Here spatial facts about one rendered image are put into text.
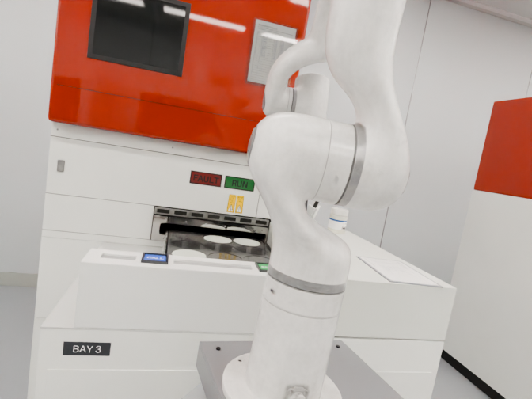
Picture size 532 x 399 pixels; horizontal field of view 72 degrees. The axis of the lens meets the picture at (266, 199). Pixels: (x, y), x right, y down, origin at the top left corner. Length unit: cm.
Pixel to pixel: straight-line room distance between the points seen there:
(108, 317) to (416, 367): 77
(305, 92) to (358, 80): 37
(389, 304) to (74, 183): 109
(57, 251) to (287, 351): 110
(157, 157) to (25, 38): 188
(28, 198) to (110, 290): 229
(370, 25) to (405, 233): 315
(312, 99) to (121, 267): 55
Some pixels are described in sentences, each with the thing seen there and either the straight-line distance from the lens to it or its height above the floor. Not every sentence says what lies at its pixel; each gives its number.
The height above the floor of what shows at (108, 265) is 96.
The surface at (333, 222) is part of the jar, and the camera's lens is 146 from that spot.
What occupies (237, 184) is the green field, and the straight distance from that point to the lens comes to 141.
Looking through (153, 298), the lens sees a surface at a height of 89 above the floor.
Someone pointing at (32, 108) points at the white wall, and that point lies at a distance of 303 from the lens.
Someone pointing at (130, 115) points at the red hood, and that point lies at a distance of 134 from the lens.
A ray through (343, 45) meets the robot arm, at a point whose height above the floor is 138.
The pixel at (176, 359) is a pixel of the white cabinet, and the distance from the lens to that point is 89.
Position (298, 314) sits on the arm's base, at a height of 102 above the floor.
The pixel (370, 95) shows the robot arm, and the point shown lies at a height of 133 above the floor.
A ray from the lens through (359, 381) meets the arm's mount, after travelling 74.
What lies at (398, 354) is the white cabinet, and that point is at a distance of 107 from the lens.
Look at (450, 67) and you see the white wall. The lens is 376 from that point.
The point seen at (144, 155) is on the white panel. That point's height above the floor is 115.
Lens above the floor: 123
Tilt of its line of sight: 7 degrees down
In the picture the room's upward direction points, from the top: 9 degrees clockwise
